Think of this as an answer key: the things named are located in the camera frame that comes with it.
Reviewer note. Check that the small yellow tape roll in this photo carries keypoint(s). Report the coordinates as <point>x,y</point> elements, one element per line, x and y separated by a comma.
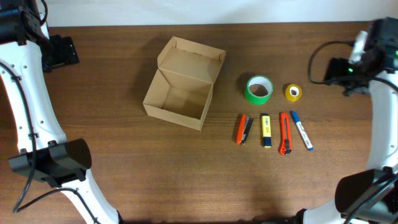
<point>293,92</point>

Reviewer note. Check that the red utility knife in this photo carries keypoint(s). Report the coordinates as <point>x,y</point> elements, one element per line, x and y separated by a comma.
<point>286,142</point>

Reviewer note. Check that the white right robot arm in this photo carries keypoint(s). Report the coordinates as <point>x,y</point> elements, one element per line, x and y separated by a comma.
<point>369,196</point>

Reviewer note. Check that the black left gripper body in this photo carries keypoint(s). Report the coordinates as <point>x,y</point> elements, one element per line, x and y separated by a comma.
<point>56,53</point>

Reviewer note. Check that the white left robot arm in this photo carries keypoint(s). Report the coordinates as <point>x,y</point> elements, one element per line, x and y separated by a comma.
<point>45,154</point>

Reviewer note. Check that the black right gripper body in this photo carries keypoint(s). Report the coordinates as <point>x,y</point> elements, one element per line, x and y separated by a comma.
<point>337,70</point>

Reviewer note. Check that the orange black stapler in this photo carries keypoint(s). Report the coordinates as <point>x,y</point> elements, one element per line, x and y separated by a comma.
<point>244,129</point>

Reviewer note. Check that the yellow highlighter marker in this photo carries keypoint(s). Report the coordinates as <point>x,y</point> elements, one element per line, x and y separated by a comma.
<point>266,130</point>

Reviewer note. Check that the brown cardboard box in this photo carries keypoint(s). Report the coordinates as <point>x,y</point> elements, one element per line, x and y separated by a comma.
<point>182,87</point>

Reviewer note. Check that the green tape roll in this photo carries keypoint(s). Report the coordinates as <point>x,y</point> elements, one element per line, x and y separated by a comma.
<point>258,89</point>

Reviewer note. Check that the blue whiteboard marker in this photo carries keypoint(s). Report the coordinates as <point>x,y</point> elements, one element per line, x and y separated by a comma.
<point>301,130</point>

